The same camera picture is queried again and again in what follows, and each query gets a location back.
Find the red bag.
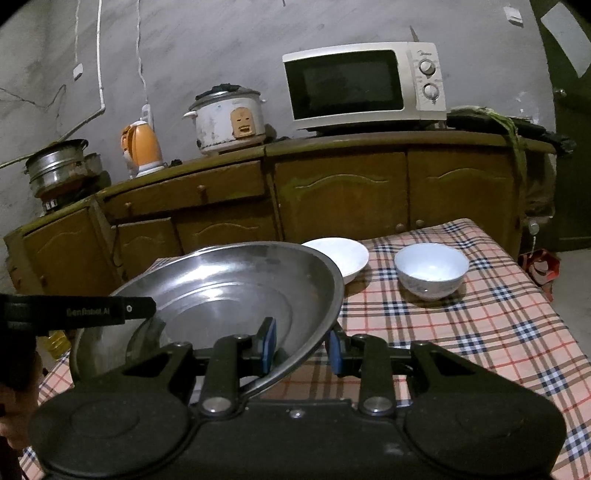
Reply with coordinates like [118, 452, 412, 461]
[527, 249, 561, 283]

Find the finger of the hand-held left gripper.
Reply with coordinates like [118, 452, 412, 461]
[122, 296, 156, 321]

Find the deep white patterned bowl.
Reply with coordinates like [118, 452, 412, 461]
[394, 243, 470, 302]

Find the large steel plate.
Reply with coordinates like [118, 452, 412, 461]
[69, 241, 346, 402]

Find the dark cooktop stove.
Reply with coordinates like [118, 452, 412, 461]
[37, 173, 112, 215]

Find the plaid tablecloth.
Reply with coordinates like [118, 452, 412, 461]
[21, 218, 591, 480]

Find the dark bundle with green strands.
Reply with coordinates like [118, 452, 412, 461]
[447, 105, 575, 185]

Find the steel steamer pot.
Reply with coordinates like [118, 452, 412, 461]
[24, 138, 89, 198]

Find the brown wooden drawer cabinet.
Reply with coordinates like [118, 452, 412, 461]
[2, 154, 278, 296]

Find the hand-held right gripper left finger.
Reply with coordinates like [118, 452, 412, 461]
[122, 316, 279, 415]

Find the orange electric kettle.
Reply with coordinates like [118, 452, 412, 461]
[121, 119, 165, 178]

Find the white hanging cable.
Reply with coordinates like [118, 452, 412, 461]
[135, 0, 149, 107]

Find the brown wooden two-door cabinet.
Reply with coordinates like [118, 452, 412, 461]
[265, 134, 557, 259]

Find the person's left hand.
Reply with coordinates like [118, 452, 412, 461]
[0, 383, 42, 462]

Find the white paper sheet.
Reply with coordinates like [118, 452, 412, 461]
[539, 4, 588, 78]

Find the wide white bowl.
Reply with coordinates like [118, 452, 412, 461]
[301, 237, 370, 284]

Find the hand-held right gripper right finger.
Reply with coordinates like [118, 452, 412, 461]
[325, 323, 481, 415]

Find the dark green door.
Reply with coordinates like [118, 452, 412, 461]
[531, 0, 591, 254]

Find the white rice cooker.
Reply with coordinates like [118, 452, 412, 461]
[183, 85, 267, 155]

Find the cooking oil bottle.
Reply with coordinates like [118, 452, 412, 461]
[39, 335, 71, 361]

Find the white microwave oven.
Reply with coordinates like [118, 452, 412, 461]
[281, 41, 448, 134]

